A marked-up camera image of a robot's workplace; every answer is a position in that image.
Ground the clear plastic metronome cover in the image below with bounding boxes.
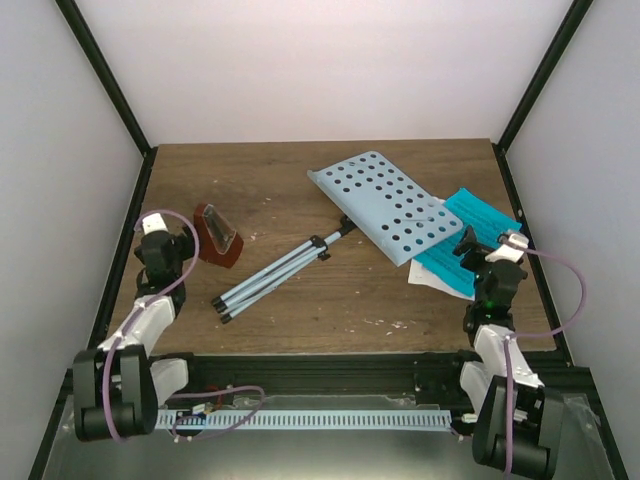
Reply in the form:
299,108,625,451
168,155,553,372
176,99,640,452
202,204,236,254

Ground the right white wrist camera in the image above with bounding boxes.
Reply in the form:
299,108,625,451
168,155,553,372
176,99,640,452
484,229,529,264

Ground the red-brown metronome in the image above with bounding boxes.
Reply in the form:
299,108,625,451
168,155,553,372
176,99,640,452
193,203,244,269

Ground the light blue music stand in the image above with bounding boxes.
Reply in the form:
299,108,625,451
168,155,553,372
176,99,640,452
212,151,463,324

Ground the black aluminium frame rail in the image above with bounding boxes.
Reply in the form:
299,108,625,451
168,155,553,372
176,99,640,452
64,351,591,416

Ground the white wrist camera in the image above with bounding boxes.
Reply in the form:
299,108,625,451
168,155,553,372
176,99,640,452
134,213,168,235
484,229,529,264

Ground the white sheet music page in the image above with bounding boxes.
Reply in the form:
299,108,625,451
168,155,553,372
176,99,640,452
407,194,474,301

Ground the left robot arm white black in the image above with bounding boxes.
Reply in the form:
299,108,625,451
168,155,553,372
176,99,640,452
72,227,205,442

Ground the blue sheet music page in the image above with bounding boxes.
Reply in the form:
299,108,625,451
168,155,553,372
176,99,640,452
412,186,523,301

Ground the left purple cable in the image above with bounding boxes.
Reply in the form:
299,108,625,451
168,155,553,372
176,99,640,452
101,209,202,445

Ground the black frame corner post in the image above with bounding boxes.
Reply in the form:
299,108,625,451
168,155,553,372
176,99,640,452
53,0,153,157

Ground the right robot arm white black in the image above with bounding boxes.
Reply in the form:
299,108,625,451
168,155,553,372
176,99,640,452
444,227,564,479

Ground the light blue slotted cable duct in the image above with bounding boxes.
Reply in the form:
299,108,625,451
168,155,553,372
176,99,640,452
155,410,452,432

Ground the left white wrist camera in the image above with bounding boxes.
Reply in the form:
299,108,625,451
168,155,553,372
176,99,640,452
134,213,168,235

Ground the black right corner post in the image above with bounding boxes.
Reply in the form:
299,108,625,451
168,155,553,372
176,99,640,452
493,0,594,154

